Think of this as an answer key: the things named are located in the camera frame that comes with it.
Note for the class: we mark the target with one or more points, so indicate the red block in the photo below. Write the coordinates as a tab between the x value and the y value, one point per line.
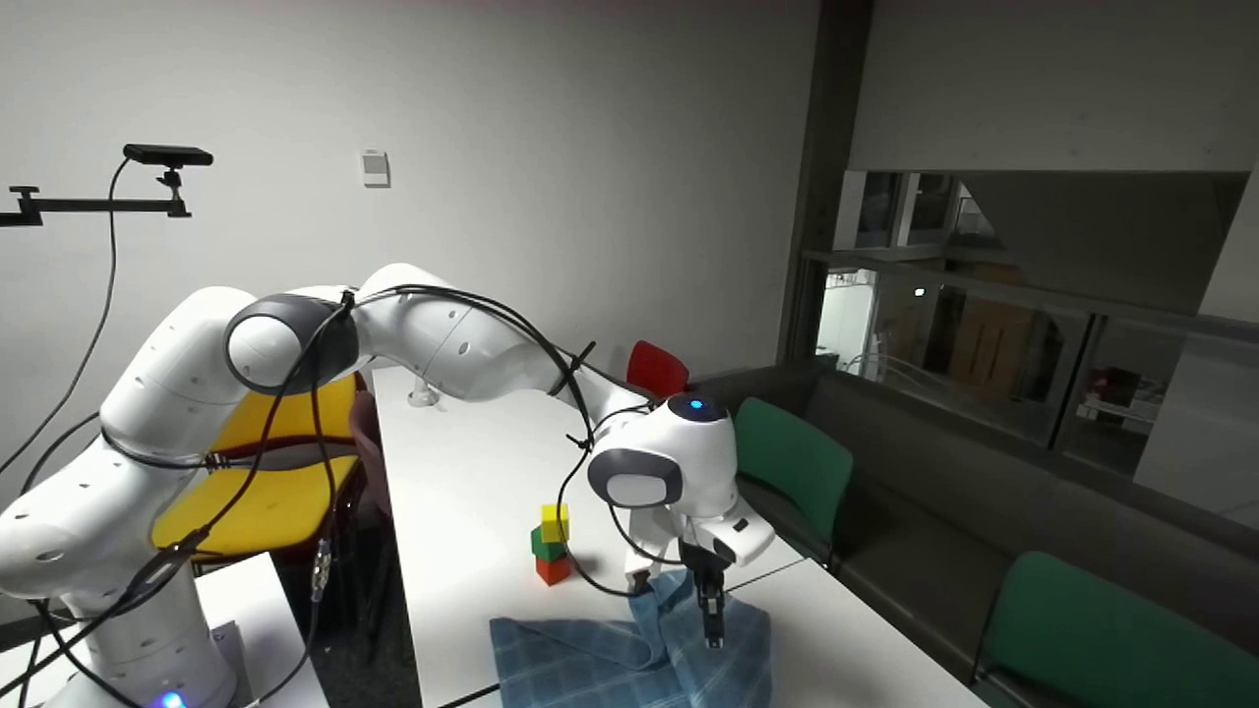
557	571

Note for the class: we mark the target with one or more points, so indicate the yellow chair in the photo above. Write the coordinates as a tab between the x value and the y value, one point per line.
280	507

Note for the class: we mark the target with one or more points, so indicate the small white table object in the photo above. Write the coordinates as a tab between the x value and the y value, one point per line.
422	395

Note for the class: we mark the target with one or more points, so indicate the green chair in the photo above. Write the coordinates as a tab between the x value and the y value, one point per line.
798	467
1113	644

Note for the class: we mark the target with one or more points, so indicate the yellow block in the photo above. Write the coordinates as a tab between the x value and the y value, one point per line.
557	521

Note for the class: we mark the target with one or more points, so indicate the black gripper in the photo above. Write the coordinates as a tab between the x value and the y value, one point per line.
705	562

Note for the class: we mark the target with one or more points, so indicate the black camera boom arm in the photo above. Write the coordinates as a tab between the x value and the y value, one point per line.
105	204

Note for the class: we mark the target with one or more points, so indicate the glass interior window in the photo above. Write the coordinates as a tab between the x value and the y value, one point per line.
1023	330

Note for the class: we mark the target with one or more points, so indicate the green block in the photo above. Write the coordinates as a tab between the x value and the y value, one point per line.
543	546

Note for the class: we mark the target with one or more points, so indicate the black camera on boom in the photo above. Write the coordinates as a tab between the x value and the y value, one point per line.
171	155

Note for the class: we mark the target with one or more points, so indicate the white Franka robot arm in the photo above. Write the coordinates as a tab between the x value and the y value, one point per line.
171	395

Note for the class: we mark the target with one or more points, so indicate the red chair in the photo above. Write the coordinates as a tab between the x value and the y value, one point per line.
659	372

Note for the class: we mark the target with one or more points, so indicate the blue striped towel cloth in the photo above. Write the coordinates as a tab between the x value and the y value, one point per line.
590	663

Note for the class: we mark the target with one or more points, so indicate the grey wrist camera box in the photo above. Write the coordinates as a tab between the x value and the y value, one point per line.
754	534

